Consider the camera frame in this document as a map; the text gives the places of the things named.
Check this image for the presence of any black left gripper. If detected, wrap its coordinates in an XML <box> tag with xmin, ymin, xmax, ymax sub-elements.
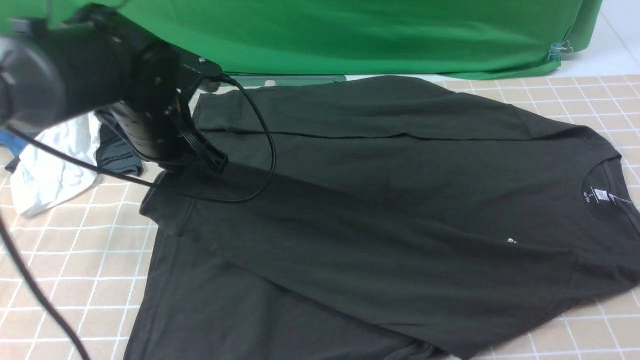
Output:
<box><xmin>106</xmin><ymin>42</ymin><xmax>229</xmax><ymax>175</ymax></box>

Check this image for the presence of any dark gray long-sleeve top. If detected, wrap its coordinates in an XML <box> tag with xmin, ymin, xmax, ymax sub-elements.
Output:
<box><xmin>125</xmin><ymin>77</ymin><xmax>639</xmax><ymax>360</ymax></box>

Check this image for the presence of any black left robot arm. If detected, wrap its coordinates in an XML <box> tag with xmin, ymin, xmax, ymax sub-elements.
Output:
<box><xmin>1</xmin><ymin>3</ymin><xmax>229</xmax><ymax>174</ymax></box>

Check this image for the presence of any dark teal crumpled garment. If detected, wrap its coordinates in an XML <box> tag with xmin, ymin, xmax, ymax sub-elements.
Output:
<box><xmin>94</xmin><ymin>110</ymin><xmax>144</xmax><ymax>177</ymax></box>

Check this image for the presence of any green backdrop cloth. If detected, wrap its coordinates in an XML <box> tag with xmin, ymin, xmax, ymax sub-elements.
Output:
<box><xmin>0</xmin><ymin>0</ymin><xmax>604</xmax><ymax>82</ymax></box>

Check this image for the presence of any beige checkered tablecloth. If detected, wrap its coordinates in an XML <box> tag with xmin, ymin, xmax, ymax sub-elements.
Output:
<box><xmin>0</xmin><ymin>74</ymin><xmax>640</xmax><ymax>360</ymax></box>

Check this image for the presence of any white crumpled shirt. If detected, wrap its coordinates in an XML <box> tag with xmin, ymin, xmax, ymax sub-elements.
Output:
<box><xmin>10</xmin><ymin>112</ymin><xmax>101</xmax><ymax>219</ymax></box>

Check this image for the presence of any blue crumpled garment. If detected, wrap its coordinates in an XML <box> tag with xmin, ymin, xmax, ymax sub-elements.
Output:
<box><xmin>0</xmin><ymin>130</ymin><xmax>28</xmax><ymax>157</ymax></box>

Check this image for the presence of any blue binder clip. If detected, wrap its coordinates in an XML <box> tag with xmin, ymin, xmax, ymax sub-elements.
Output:
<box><xmin>547</xmin><ymin>40</ymin><xmax>574</xmax><ymax>62</ymax></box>

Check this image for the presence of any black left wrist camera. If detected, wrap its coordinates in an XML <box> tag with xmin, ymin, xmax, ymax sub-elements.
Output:
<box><xmin>172</xmin><ymin>46</ymin><xmax>224</xmax><ymax>96</ymax></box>

